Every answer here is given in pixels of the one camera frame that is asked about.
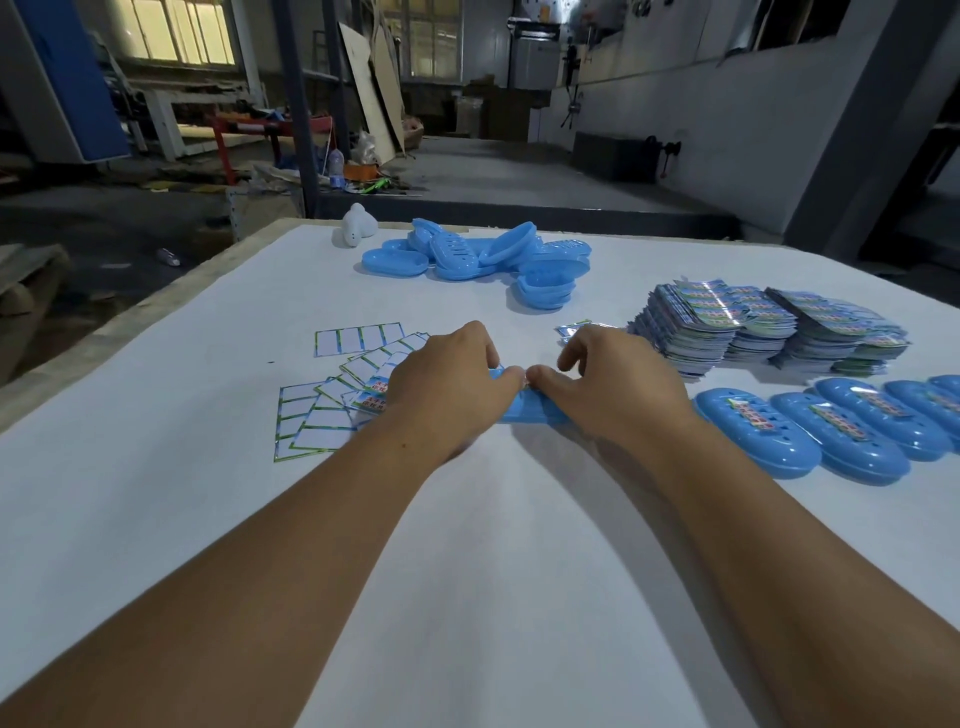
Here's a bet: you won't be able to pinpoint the small white plastic figure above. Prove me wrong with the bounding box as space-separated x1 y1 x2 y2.
342 202 379 249

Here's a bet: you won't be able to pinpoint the thin dark steel post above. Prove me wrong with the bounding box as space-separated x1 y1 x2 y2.
322 0 352 157

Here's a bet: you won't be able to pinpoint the wide window with grid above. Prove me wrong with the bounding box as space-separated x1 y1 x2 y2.
378 0 461 82

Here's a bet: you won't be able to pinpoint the grey slanted pillar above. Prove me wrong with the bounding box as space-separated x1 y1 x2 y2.
783 0 960 260

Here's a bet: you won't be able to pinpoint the blue and white machine cabinet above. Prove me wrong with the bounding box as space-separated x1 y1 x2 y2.
14 0 133 165

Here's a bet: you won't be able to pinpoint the black box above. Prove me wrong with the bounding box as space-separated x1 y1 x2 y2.
572 132 661 185

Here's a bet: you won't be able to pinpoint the thick dark steel post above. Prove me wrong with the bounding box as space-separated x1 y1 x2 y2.
271 0 322 219

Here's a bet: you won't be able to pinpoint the person's left hand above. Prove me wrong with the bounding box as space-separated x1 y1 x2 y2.
382 320 526 466

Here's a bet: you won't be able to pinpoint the white metal workbench frame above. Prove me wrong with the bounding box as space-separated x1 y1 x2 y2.
127 78 264 161

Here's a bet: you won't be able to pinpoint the pale wooden crate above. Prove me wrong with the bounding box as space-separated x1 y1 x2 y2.
226 187 304 241

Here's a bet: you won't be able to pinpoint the brown leaning board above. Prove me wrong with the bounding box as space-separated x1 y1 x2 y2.
371 22 408 154

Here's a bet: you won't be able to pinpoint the pile of blue soap dishes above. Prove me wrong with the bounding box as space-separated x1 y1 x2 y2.
361 218 594 311

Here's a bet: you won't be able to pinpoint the person's right hand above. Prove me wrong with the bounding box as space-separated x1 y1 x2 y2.
524 323 699 470

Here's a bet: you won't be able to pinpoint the wooden pallet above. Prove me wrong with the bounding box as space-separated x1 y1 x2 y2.
0 243 73 316

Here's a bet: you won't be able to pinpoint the person's left forearm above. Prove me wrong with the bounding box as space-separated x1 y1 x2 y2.
0 416 451 728

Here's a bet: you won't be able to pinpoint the person's right forearm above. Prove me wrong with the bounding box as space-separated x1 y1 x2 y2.
644 412 960 728

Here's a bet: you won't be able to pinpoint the glossy sticker sheets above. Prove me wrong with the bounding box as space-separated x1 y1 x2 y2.
554 320 624 346

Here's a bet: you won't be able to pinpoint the pale leaning plywood board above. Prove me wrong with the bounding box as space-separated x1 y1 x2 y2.
338 22 397 166

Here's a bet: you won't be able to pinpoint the silver machine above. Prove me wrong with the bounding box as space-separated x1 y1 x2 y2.
508 0 579 91

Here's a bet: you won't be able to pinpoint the stacks of colourful sticker sheets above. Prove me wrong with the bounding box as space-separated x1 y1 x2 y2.
628 278 911 380

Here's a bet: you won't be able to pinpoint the fanned backing sheets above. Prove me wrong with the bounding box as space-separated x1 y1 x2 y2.
314 332 430 410

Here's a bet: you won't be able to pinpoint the large bright window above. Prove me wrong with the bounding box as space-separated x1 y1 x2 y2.
112 0 236 67

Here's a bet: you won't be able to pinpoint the red metal table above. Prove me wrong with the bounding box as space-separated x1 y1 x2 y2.
209 112 334 185

